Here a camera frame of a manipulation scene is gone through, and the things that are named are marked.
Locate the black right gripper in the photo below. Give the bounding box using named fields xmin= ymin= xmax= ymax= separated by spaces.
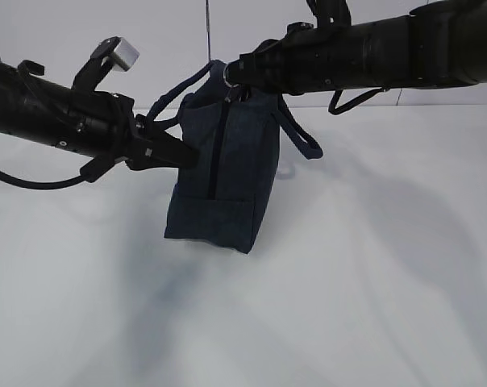
xmin=225 ymin=38 xmax=309 ymax=96

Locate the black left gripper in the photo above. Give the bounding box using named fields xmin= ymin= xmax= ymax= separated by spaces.
xmin=80 ymin=96 xmax=198 ymax=182

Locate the silver zipper pull ring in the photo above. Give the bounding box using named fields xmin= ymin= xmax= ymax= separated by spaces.
xmin=223 ymin=64 xmax=244 ymax=104

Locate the dark navy lunch bag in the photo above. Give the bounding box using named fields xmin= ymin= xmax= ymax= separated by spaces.
xmin=146 ymin=60 xmax=323 ymax=253

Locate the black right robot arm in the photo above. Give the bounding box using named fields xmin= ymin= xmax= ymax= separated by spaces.
xmin=224 ymin=1 xmax=487 ymax=95

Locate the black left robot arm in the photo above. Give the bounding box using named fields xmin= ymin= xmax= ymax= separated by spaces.
xmin=0 ymin=60 xmax=198 ymax=190

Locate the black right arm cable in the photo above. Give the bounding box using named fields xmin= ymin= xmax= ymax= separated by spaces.
xmin=327 ymin=86 xmax=389 ymax=116

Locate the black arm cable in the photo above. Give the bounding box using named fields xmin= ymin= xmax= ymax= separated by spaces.
xmin=0 ymin=160 xmax=87 ymax=190
xmin=327 ymin=86 xmax=389 ymax=116

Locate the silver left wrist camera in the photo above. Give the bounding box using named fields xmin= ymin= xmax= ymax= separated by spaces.
xmin=72 ymin=36 xmax=139 ymax=93

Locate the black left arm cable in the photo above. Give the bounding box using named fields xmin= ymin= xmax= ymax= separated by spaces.
xmin=0 ymin=160 xmax=87 ymax=190

